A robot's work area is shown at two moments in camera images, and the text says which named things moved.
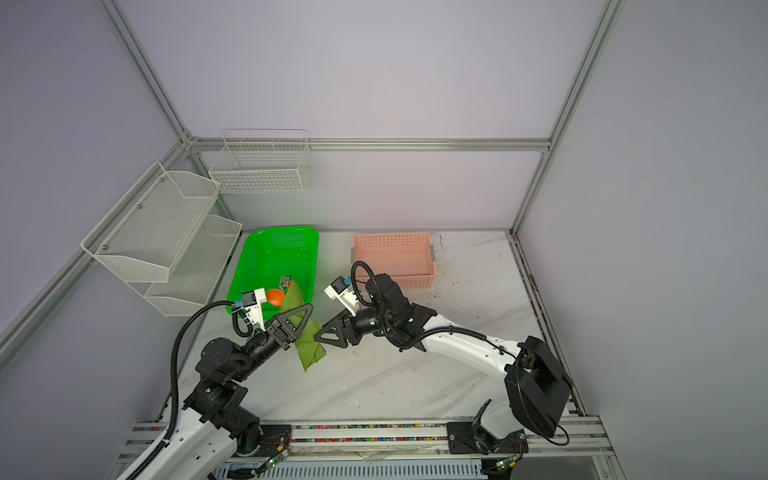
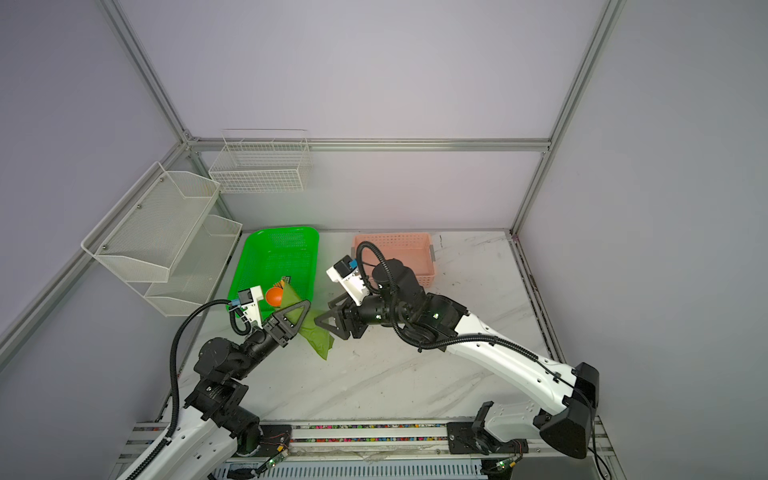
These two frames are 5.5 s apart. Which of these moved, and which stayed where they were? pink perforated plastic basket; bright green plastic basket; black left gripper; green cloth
Moved: green cloth
Stayed: pink perforated plastic basket; bright green plastic basket; black left gripper
